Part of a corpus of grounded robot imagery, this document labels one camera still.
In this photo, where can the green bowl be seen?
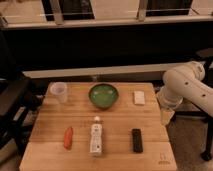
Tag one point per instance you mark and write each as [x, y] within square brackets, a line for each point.
[103, 95]

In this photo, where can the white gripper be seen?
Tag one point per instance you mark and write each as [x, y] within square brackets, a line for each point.
[169, 100]

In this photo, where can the black chair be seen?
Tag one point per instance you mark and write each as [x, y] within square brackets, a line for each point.
[187, 82]
[15, 102]

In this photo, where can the black chair right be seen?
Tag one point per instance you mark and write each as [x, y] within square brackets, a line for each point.
[187, 82]

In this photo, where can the black chair left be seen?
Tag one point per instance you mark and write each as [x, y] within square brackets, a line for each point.
[15, 102]

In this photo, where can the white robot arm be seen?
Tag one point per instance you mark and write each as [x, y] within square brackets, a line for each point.
[184, 82]

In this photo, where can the white sponge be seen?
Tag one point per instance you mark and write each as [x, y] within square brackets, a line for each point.
[139, 98]

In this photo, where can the black eraser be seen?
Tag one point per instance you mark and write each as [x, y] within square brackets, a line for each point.
[137, 141]

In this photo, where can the orange carrot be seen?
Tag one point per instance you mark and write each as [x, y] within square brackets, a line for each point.
[68, 136]

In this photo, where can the clear plastic cup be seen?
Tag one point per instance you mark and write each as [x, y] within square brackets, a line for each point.
[60, 91]

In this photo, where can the white bottle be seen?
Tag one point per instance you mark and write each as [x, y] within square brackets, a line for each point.
[96, 137]

